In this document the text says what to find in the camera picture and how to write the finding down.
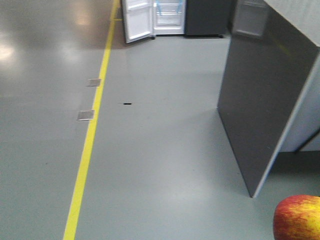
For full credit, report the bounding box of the red yellow apple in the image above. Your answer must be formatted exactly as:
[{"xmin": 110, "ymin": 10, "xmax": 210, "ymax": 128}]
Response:
[{"xmin": 272, "ymin": 194, "xmax": 320, "ymax": 240}]

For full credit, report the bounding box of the white fridge door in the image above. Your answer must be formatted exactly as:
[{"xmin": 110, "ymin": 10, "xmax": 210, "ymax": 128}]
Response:
[{"xmin": 120, "ymin": 0, "xmax": 154, "ymax": 44}]

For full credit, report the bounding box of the white fridge body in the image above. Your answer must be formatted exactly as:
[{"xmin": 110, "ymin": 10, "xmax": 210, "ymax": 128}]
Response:
[{"xmin": 146, "ymin": 0, "xmax": 186, "ymax": 39}]

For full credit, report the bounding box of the dark grey fridge right door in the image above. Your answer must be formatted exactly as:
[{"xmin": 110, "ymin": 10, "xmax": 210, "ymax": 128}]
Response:
[{"xmin": 184, "ymin": 0, "xmax": 232, "ymax": 38}]

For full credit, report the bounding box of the metal floor plate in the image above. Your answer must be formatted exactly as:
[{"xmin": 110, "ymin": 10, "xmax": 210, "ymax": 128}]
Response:
[
  {"xmin": 87, "ymin": 78, "xmax": 102, "ymax": 87},
  {"xmin": 76, "ymin": 109, "xmax": 95, "ymax": 121}
]

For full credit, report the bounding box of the grey panel cabinet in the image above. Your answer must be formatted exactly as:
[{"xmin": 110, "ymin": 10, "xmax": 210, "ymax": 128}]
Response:
[{"xmin": 217, "ymin": 0, "xmax": 320, "ymax": 198}]

